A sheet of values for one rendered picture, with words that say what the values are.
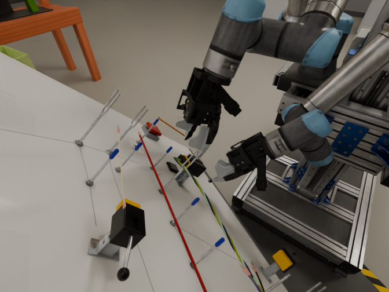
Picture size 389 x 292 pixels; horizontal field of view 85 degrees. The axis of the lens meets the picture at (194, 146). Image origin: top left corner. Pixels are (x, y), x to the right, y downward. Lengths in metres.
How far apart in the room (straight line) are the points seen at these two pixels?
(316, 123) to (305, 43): 0.19
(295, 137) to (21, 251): 0.56
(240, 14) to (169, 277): 0.47
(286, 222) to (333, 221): 0.33
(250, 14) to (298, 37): 0.12
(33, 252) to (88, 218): 0.09
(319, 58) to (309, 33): 0.05
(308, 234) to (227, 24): 1.43
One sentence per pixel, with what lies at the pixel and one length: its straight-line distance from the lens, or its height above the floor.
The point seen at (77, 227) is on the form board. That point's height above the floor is 1.32.
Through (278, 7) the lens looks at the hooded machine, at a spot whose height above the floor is 0.64.
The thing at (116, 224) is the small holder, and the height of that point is 1.34.
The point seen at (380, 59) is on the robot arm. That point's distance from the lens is 0.75.
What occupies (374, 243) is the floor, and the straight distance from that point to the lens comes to 2.17.
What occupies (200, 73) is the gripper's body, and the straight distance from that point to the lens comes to 0.46.
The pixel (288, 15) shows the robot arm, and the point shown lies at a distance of 1.03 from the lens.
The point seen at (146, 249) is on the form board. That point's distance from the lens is 0.40.
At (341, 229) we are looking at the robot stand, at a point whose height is 0.21.
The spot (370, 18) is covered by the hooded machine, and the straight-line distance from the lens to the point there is 6.26.
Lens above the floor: 1.61
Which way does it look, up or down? 45 degrees down
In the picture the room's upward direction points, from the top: straight up
